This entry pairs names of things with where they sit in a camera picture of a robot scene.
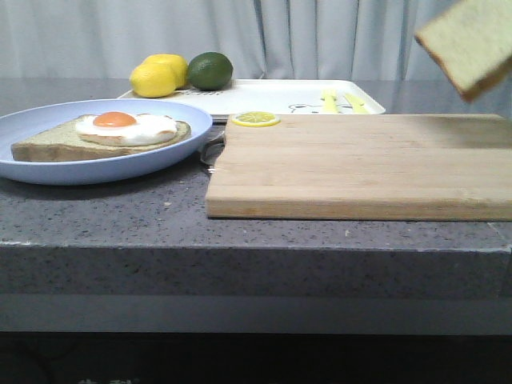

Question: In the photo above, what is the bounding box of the white curtain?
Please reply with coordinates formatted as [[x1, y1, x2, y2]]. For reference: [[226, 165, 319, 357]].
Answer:
[[1, 1, 450, 82]]

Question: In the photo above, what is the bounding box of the green lime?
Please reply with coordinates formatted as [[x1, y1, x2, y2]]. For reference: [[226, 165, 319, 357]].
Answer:
[[187, 52, 234, 90]]

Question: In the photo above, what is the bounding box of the yellow plastic knife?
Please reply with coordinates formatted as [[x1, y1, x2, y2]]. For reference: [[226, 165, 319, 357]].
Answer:
[[344, 93, 370, 114]]

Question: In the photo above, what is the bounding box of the light blue plate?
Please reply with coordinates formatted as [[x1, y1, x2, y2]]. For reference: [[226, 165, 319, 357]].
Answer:
[[1, 98, 213, 186]]

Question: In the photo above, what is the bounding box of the metal cutting board handle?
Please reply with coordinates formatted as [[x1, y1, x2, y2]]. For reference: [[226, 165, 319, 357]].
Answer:
[[200, 132, 225, 167]]

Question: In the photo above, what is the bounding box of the fried egg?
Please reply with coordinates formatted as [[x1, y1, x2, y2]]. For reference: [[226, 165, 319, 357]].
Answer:
[[75, 111, 178, 146]]

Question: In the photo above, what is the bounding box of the white tray with bear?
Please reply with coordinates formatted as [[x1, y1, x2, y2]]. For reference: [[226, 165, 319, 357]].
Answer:
[[117, 78, 387, 121]]

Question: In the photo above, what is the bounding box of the wooden cutting board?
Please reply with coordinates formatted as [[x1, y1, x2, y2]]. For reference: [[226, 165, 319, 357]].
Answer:
[[206, 114, 511, 221]]

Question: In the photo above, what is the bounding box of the lemon slice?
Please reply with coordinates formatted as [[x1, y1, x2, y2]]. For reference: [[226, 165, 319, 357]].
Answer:
[[230, 111, 281, 127]]

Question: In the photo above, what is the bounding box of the yellow plastic fork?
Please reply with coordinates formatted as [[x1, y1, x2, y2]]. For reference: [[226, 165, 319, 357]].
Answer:
[[321, 89, 339, 114]]

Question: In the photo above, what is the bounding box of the yellow lemon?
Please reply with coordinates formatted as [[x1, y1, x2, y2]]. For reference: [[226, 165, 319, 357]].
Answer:
[[142, 54, 188, 90], [129, 63, 178, 98]]

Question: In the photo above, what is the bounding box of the rear yellow lemon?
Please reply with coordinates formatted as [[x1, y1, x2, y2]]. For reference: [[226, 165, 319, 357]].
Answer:
[[142, 54, 188, 90]]

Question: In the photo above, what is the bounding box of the front yellow lemon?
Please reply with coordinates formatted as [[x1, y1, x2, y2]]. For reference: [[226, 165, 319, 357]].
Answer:
[[129, 63, 178, 98]]

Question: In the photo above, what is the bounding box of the bread slice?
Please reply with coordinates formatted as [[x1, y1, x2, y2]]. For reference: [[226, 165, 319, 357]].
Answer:
[[11, 114, 191, 162], [414, 0, 511, 102]]

